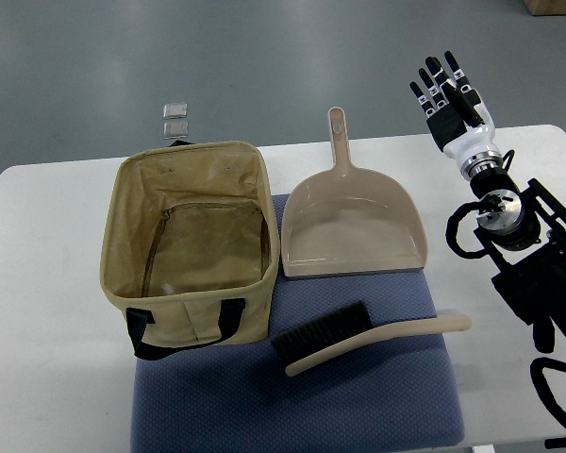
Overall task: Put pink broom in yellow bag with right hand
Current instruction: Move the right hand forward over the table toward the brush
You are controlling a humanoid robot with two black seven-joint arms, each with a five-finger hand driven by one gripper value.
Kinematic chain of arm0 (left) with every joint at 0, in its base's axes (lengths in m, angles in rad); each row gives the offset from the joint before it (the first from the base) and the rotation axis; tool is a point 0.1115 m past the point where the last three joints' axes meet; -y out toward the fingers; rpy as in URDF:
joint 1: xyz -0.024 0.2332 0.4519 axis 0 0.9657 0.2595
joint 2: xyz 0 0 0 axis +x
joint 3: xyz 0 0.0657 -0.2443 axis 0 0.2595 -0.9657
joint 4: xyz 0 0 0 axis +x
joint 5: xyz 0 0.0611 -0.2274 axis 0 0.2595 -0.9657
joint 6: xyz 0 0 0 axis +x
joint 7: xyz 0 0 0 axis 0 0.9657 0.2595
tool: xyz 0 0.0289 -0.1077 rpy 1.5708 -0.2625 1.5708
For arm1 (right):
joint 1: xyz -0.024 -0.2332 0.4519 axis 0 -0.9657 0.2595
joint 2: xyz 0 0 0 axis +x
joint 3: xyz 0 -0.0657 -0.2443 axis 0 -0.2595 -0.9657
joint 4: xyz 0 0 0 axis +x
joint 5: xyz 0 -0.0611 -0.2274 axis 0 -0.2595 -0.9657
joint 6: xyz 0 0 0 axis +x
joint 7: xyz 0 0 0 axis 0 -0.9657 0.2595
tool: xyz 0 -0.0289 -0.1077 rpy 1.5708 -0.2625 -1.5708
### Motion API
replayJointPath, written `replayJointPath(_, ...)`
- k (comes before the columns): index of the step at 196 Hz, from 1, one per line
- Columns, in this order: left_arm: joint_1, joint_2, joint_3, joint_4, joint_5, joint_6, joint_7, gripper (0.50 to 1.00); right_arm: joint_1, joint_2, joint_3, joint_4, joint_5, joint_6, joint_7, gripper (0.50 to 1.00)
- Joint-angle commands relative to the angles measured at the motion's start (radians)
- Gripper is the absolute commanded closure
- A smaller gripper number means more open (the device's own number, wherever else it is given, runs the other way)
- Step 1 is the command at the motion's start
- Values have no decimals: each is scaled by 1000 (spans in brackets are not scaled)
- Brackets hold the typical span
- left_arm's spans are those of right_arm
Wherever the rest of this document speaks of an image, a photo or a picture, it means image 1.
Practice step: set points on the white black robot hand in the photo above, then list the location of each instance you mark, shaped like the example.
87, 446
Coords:
456, 116

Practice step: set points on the pink hand broom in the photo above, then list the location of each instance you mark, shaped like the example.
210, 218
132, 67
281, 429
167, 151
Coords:
350, 328

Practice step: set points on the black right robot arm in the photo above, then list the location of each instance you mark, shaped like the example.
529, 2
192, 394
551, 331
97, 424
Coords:
524, 234

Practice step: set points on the yellow fabric bag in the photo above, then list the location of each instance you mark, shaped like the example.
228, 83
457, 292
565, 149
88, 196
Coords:
191, 248

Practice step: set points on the brown cardboard box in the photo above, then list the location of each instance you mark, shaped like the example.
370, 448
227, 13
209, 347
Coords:
546, 7

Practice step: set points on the pink plastic dustpan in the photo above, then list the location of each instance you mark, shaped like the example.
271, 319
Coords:
350, 220

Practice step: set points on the blue fabric mat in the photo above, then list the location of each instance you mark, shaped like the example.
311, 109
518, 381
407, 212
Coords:
351, 364

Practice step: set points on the upper silver floor plate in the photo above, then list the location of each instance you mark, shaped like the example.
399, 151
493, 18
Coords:
175, 110

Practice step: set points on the silver floor plate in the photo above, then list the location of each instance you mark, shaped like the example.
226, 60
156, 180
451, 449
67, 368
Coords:
175, 129
175, 110

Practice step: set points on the lower silver floor plate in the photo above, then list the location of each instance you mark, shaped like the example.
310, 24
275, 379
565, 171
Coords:
175, 129

